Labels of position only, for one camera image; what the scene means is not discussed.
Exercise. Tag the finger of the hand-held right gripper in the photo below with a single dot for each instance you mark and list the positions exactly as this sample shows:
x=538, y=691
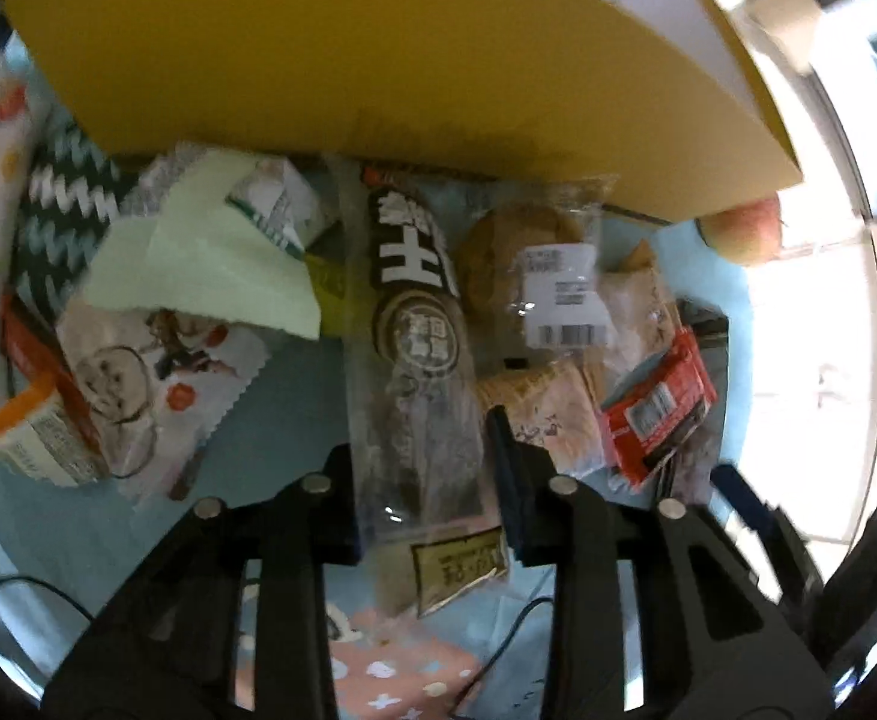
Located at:
x=746, y=499

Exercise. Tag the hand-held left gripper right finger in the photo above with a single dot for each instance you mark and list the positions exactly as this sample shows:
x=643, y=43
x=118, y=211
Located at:
x=517, y=495

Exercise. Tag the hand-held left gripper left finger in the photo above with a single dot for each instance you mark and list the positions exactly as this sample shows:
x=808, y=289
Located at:
x=341, y=510

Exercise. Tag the long clear bread packet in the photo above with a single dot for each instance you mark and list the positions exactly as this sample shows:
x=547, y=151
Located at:
x=416, y=360

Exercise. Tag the yellow cardboard box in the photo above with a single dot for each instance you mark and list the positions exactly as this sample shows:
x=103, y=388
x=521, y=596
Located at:
x=371, y=52

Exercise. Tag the pink snack packet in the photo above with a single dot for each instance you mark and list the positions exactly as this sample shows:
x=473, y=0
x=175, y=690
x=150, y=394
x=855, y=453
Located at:
x=551, y=412

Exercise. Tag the small red snack packet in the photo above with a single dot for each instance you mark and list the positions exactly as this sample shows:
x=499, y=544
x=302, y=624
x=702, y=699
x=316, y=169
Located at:
x=652, y=405

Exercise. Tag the beige snack packet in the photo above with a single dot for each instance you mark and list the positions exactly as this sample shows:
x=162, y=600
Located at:
x=637, y=307

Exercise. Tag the clear bun packet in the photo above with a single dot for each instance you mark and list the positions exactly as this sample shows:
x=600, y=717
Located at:
x=517, y=255

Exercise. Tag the white cartoon print packet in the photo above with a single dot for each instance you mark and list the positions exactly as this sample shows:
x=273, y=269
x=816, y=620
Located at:
x=130, y=382

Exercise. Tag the red-yellow apple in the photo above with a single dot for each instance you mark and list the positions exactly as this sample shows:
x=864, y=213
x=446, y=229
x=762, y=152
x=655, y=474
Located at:
x=742, y=232

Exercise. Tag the light green snack packet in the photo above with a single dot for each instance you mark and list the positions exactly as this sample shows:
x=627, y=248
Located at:
x=213, y=262

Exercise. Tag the orange-edged clear packet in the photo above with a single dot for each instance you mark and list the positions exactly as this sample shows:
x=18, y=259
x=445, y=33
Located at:
x=33, y=435

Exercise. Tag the zigzag pattern packet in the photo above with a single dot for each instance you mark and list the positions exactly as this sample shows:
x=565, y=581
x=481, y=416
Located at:
x=63, y=195

